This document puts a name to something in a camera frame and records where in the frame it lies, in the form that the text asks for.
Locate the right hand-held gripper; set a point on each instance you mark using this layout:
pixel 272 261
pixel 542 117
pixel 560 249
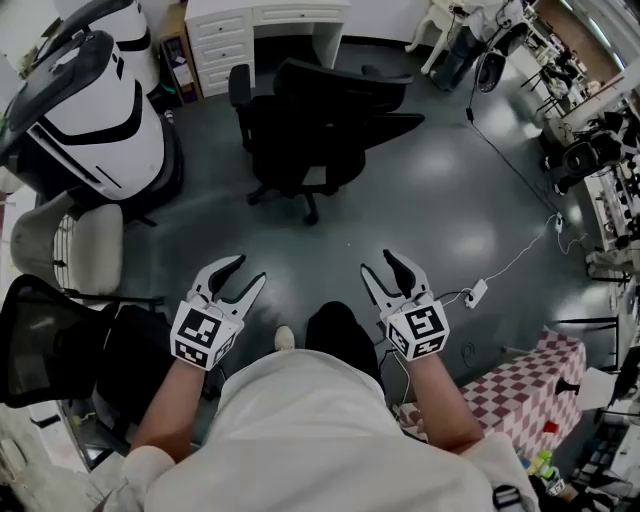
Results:
pixel 417 330

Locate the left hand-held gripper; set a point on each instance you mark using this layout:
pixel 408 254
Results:
pixel 197 332

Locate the black office chair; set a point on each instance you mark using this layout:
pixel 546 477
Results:
pixel 300 135

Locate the person's right forearm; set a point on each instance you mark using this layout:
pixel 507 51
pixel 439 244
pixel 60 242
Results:
pixel 440 400

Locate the person's left forearm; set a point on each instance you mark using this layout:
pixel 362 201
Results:
pixel 170 400

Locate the beige padded chair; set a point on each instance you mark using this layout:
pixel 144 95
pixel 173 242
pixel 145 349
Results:
pixel 95 245

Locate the white desk with drawers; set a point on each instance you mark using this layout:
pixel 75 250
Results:
pixel 327 35

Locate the person's left white shoe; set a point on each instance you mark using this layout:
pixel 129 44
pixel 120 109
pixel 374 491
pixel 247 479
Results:
pixel 284 338

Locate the white power strip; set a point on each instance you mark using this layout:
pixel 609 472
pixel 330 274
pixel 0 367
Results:
pixel 477 292

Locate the person's black trousers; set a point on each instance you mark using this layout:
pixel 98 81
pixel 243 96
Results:
pixel 335 330

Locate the person's white shirt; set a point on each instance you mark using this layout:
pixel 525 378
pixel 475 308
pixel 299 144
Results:
pixel 300 425

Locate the red checkered cloth table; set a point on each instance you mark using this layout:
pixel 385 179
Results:
pixel 525 390

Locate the white plug adapter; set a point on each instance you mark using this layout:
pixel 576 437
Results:
pixel 558 222

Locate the small red white can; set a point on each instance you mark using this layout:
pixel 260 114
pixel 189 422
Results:
pixel 170 117

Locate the small red cube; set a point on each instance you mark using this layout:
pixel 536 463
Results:
pixel 551 428

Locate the white black pod machine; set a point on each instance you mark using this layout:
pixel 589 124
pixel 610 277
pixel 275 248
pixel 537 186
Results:
pixel 100 115
pixel 130 25

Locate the green yellow toy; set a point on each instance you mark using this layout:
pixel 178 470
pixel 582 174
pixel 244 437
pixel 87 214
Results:
pixel 542 460

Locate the cluttered white workbench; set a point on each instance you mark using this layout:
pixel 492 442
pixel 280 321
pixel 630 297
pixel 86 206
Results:
pixel 615 210

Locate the black round device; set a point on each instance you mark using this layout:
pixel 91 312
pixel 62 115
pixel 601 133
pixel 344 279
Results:
pixel 590 155

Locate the cardboard box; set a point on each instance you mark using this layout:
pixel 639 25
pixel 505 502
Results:
pixel 177 65

